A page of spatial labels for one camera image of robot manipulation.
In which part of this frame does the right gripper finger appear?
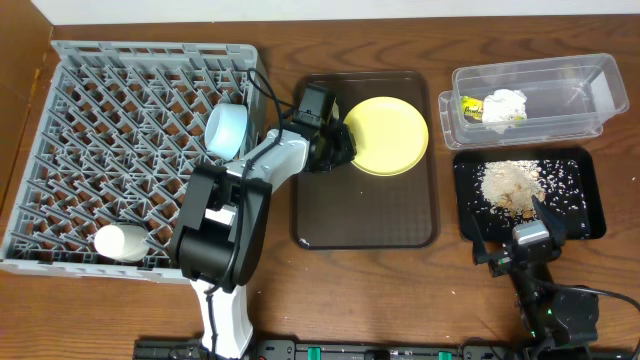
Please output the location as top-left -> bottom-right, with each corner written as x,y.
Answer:
531,196 -> 567,245
470,215 -> 488,265

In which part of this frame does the yellow plate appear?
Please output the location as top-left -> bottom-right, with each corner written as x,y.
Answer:
344,96 -> 429,176

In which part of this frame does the light blue bowl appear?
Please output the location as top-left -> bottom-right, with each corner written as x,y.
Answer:
204,103 -> 248,161

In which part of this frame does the white napkin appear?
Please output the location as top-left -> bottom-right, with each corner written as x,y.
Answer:
482,89 -> 527,134

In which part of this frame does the green snack wrapper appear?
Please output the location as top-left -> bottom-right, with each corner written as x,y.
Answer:
461,96 -> 484,123

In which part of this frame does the white paper cup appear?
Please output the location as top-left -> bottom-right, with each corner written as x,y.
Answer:
94,224 -> 149,262

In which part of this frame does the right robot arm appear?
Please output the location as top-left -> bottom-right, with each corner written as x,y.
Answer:
462,198 -> 599,359

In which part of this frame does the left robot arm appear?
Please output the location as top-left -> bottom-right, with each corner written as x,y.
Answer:
169,121 -> 357,359

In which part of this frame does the black food waste tray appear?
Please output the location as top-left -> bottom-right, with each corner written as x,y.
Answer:
453,147 -> 606,242

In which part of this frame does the grey dishwasher rack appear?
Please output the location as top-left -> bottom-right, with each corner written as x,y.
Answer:
1,40 -> 266,284

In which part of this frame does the pile of rice scraps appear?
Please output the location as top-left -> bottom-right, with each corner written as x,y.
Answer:
480,160 -> 546,220

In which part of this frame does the dark brown serving tray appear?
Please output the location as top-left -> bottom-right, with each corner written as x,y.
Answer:
291,71 -> 440,250

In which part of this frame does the clear plastic bin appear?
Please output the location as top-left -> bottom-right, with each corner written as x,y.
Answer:
438,53 -> 629,150

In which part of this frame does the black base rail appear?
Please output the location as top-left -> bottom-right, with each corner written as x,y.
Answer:
132,338 -> 640,360

